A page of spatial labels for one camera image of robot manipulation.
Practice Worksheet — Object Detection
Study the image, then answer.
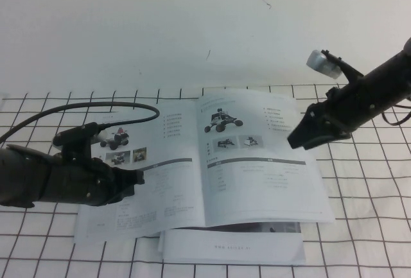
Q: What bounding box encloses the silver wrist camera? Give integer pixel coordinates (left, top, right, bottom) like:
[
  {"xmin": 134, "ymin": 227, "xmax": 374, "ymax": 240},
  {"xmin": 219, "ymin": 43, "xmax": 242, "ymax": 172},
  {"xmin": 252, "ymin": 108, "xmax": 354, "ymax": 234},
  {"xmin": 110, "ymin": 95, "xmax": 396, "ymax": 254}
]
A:
[
  {"xmin": 51, "ymin": 132, "xmax": 103, "ymax": 146},
  {"xmin": 306, "ymin": 49, "xmax": 343, "ymax": 80}
]

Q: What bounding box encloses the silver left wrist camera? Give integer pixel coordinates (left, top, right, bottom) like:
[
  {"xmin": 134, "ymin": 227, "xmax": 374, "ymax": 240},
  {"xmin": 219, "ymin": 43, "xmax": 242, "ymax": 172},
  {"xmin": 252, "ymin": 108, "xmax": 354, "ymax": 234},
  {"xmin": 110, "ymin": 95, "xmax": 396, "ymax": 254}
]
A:
[{"xmin": 51, "ymin": 132, "xmax": 103, "ymax": 146}]

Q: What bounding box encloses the white tablecloth with black grid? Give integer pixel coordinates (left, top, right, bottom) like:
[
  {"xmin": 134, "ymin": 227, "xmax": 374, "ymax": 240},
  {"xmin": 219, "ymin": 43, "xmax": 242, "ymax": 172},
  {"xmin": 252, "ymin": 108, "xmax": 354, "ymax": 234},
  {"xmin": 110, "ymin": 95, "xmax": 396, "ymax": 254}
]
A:
[{"xmin": 0, "ymin": 80, "xmax": 411, "ymax": 278}]

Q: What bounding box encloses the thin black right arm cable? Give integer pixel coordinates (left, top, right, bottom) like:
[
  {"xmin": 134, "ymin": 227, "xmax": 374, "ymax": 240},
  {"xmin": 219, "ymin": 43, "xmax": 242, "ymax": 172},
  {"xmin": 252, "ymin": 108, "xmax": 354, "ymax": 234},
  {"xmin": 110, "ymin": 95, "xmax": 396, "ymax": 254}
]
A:
[{"xmin": 381, "ymin": 98, "xmax": 411, "ymax": 128}]

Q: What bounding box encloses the black left camera cable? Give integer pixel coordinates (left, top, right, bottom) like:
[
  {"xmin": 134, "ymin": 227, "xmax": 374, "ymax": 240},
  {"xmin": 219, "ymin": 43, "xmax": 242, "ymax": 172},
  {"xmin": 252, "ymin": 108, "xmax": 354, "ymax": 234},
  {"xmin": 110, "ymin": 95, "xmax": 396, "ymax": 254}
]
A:
[{"xmin": 0, "ymin": 103, "xmax": 161, "ymax": 144}]

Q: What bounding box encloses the black left wrist camera bracket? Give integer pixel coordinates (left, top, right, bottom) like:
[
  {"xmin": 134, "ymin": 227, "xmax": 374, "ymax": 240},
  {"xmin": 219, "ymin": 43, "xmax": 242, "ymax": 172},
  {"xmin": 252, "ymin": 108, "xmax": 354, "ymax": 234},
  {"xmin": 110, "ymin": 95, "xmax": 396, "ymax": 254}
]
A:
[{"xmin": 53, "ymin": 123, "xmax": 99, "ymax": 163}]

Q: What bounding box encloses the closed white booklet with web address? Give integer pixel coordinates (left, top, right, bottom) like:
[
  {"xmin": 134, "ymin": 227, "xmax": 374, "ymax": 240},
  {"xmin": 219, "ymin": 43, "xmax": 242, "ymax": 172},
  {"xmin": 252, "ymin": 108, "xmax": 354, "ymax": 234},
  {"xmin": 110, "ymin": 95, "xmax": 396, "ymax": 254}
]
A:
[{"xmin": 157, "ymin": 222, "xmax": 306, "ymax": 265}]

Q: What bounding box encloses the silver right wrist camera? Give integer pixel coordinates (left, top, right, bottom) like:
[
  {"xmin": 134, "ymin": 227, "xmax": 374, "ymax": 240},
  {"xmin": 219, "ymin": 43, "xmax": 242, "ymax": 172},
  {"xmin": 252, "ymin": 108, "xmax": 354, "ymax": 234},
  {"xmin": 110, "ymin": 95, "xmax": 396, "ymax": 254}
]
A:
[{"xmin": 306, "ymin": 49, "xmax": 343, "ymax": 80}]

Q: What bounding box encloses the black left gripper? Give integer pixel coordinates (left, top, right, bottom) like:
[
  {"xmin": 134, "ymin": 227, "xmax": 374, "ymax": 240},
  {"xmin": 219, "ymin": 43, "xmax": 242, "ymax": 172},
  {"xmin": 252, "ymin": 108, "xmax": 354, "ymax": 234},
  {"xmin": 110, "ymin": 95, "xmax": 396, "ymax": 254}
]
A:
[{"xmin": 43, "ymin": 152, "xmax": 146, "ymax": 207}]

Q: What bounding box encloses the white product catalogue book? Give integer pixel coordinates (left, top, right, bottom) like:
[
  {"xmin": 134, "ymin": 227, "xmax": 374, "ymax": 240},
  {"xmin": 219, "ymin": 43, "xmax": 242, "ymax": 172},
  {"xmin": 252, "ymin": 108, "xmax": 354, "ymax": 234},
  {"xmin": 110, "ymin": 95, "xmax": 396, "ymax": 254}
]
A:
[{"xmin": 73, "ymin": 88, "xmax": 335, "ymax": 245}]

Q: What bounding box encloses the black right wrist camera bracket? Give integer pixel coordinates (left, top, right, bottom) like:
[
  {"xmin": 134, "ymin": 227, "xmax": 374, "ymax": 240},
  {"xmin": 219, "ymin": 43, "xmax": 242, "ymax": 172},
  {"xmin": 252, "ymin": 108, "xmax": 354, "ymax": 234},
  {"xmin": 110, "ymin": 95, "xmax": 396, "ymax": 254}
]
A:
[{"xmin": 322, "ymin": 49, "xmax": 363, "ymax": 83}]

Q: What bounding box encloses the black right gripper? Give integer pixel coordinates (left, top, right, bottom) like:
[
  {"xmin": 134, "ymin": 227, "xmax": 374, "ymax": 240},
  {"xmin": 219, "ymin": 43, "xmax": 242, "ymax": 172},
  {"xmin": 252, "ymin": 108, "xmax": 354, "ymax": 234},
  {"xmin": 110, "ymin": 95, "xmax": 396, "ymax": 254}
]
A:
[{"xmin": 287, "ymin": 77, "xmax": 371, "ymax": 150}]

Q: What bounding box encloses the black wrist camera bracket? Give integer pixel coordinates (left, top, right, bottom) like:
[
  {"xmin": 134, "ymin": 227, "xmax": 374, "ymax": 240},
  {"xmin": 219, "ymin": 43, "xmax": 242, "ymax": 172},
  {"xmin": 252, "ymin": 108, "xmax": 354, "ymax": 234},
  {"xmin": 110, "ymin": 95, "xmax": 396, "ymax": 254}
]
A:
[
  {"xmin": 53, "ymin": 123, "xmax": 99, "ymax": 163},
  {"xmin": 322, "ymin": 49, "xmax": 363, "ymax": 83}
]

